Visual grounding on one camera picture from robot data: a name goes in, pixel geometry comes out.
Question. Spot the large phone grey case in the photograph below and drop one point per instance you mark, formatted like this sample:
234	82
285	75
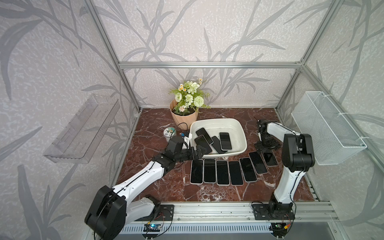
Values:
248	170

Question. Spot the right circuit board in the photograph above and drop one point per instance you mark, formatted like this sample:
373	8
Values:
279	227

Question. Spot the white plastic storage box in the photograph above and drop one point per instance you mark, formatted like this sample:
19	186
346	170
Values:
213	128

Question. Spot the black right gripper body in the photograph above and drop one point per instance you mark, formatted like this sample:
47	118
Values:
267	142

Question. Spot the circuit board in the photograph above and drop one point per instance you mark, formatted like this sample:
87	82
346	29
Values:
152	228
279	227

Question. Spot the large phone pink case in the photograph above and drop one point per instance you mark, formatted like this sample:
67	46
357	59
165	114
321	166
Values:
201	141

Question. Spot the phone light blue bottom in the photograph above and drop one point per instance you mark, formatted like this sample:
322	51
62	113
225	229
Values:
217	145

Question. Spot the white wire mesh basket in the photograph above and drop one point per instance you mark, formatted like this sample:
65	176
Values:
334	138

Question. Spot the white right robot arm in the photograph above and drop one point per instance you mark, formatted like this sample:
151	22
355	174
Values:
297	157

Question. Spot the round tin with cartoon lid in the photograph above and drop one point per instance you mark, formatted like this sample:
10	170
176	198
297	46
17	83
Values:
169	132

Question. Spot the beige flower pot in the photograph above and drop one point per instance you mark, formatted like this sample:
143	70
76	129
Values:
183	122

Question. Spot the white and green artificial flowers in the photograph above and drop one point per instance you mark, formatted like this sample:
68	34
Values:
189	98

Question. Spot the phone with cream case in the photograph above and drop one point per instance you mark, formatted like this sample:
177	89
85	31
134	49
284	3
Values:
222	169

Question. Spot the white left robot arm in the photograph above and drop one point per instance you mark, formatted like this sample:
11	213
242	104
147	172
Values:
114	207

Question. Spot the clear acrylic wall shelf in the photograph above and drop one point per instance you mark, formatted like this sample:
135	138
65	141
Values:
79	140

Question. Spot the phone with light blue case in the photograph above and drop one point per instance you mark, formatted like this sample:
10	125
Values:
209	171

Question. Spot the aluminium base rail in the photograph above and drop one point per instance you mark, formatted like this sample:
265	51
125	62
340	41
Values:
229	218

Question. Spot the small phone pink case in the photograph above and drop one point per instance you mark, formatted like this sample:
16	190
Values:
270	158

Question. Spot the phone with pink case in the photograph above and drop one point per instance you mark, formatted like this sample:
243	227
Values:
197	171

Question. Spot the left circuit board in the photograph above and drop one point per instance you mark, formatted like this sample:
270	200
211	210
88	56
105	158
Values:
152	228

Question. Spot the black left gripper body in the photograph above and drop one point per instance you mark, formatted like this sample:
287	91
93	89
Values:
192	157

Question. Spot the dark phone back of box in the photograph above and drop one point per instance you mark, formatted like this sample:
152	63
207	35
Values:
203	132

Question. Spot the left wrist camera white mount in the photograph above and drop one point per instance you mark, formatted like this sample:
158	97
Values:
187	140

